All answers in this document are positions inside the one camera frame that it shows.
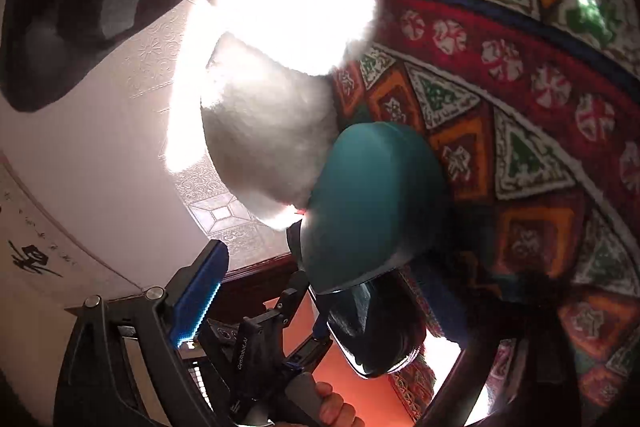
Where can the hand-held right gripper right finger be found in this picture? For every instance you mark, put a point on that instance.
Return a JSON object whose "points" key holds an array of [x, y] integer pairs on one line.
{"points": [[505, 372]]}

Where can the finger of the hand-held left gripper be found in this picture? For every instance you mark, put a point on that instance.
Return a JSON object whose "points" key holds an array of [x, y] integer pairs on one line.
{"points": [[295, 292], [315, 347]]}

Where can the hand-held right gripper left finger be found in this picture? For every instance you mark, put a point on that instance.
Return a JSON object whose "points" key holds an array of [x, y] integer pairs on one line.
{"points": [[200, 302]]}

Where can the person's left hand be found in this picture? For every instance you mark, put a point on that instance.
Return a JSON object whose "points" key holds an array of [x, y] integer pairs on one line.
{"points": [[335, 409]]}

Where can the white plush toy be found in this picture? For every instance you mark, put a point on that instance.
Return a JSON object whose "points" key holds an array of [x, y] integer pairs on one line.
{"points": [[270, 127]]}

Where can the patterned red blanket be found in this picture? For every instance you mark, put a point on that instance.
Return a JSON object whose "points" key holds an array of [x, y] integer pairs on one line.
{"points": [[525, 107]]}

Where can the dark grey cloth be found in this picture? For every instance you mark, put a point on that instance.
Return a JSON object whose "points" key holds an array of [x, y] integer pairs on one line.
{"points": [[90, 7]]}

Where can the calligraphy wall scroll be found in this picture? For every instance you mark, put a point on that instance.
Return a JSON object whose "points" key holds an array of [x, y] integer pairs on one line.
{"points": [[35, 252]]}

